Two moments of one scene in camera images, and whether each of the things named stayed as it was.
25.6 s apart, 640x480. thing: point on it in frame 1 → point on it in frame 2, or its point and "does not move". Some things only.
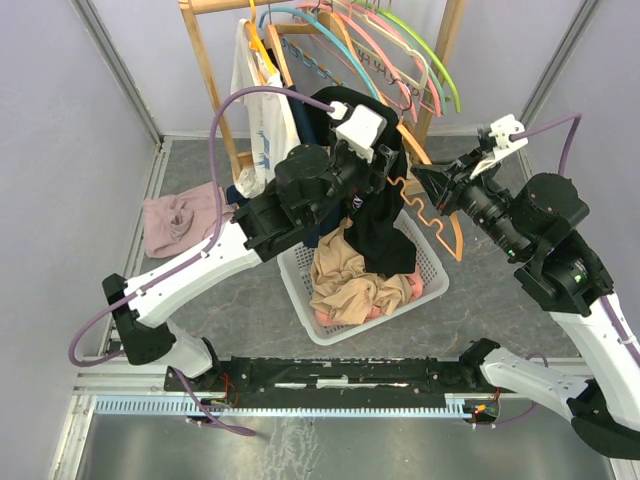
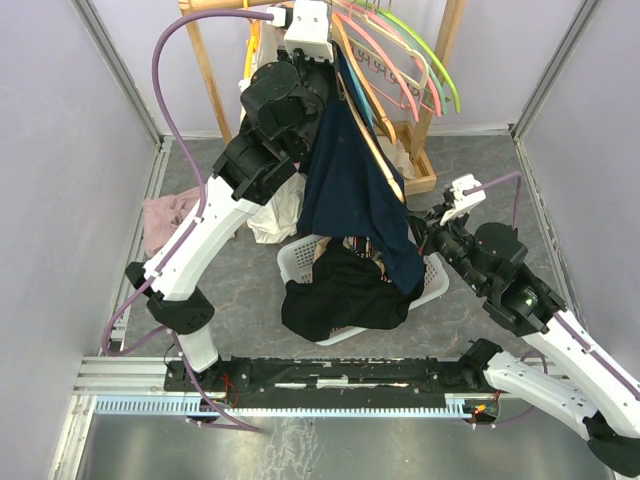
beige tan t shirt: x=343 y=285 → x=376 y=257
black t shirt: x=377 y=227 → x=347 y=290
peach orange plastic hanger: x=420 y=202 → x=339 y=31
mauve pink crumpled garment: x=173 y=223 does not move
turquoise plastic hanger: x=306 y=13 → x=359 y=91
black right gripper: x=436 y=180 → x=425 y=230
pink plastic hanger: x=374 y=43 does not move
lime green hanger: x=420 y=39 does not move
